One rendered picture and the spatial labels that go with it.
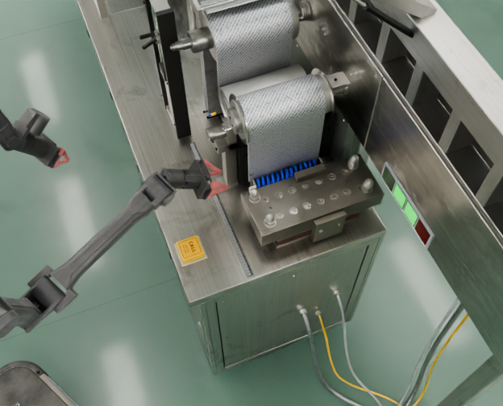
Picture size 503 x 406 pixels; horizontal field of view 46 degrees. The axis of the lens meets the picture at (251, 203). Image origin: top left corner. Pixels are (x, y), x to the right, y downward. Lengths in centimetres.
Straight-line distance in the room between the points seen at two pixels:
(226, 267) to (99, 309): 111
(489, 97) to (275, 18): 72
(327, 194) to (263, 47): 47
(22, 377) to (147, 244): 84
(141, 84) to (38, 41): 173
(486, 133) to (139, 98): 135
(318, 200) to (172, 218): 47
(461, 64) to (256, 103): 57
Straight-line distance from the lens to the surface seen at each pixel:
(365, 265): 212
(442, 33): 138
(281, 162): 182
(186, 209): 193
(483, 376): 206
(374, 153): 173
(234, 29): 173
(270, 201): 178
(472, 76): 131
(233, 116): 165
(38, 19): 409
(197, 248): 183
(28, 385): 253
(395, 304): 282
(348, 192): 183
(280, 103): 165
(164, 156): 206
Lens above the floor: 255
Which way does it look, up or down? 58 degrees down
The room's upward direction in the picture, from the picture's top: straight up
